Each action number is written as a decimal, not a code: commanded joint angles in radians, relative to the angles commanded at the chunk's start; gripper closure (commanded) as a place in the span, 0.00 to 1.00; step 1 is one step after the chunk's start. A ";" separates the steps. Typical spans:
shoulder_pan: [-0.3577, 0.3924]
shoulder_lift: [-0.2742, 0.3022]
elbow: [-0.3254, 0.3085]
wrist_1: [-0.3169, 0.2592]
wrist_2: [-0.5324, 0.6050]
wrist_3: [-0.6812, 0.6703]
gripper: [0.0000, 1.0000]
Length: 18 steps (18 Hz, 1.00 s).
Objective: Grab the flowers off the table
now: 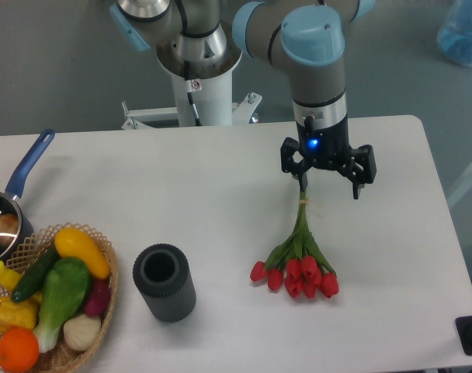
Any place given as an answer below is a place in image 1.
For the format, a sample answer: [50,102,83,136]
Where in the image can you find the blue handled saucepan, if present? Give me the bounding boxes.
[0,129,55,262]

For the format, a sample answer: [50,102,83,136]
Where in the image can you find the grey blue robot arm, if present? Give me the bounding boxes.
[110,1,377,194]

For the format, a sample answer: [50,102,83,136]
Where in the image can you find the red tulip bouquet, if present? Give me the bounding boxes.
[249,192,340,299]

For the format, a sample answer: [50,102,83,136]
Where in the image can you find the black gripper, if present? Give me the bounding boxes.
[280,115,377,200]

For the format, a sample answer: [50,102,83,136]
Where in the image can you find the yellow squash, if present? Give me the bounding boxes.
[54,227,111,280]

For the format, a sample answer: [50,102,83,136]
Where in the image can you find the white garlic bulb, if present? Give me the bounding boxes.
[63,313,101,351]

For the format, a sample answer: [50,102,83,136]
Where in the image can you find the dark green cucumber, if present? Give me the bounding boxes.
[11,245,61,303]

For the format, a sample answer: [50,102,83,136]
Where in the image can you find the yellow bell pepper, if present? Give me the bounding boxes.
[0,296,38,334]

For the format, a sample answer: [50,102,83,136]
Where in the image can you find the black device at edge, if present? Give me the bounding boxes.
[455,315,472,356]

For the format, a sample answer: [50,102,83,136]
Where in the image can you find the yellow banana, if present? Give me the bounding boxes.
[0,260,42,305]

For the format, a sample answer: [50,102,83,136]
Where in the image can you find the woven wicker basket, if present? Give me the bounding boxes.
[0,221,120,373]

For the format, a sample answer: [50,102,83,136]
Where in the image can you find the brown bread roll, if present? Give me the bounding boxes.
[0,214,19,248]

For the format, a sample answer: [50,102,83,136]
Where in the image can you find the green bok choy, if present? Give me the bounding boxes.
[33,257,90,354]

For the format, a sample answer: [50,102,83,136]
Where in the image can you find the dark grey ribbed vase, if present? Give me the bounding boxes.
[133,243,196,322]

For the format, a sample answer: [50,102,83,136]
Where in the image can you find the orange fruit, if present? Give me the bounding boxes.
[0,328,40,372]

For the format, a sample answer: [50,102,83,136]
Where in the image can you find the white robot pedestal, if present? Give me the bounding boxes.
[121,57,262,130]

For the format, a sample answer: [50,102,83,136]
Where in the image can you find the blue plastic bag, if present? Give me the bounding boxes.
[436,0,472,67]

